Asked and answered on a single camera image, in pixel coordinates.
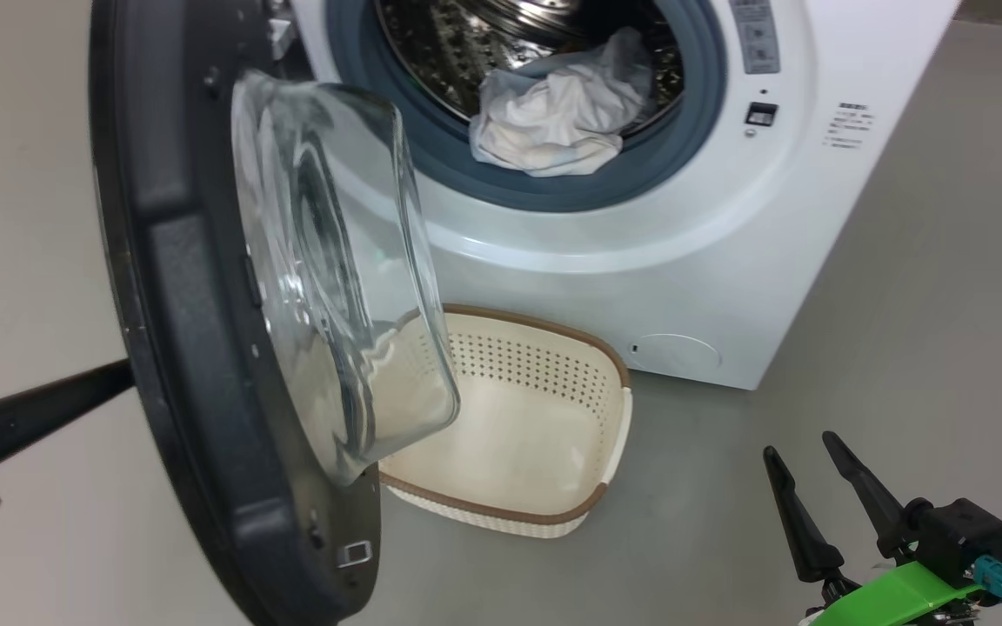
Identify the round black glass washer door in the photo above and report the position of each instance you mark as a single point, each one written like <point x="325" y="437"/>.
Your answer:
<point x="188" y="348"/>

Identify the blue and white garment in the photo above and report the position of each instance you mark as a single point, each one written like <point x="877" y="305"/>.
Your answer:
<point x="553" y="122"/>

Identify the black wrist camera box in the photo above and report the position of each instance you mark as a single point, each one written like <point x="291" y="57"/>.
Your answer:
<point x="962" y="530"/>

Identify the grey warning label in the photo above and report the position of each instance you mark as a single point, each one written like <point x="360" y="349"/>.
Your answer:
<point x="755" y="35"/>

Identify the cream perforated laundry basket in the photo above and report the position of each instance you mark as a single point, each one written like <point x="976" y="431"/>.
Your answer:
<point x="536" y="435"/>

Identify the stainless steel washing machine drum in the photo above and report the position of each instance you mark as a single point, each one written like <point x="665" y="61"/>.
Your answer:
<point x="449" y="52"/>

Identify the round white filter cover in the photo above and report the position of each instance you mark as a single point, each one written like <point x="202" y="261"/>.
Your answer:
<point x="677" y="355"/>

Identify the small printed text label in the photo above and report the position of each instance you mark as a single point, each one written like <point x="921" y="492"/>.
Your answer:
<point x="849" y="125"/>

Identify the white front-load washing machine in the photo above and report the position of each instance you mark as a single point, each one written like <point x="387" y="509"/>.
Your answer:
<point x="727" y="261"/>

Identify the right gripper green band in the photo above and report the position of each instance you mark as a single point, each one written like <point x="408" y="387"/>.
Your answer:
<point x="892" y="600"/>

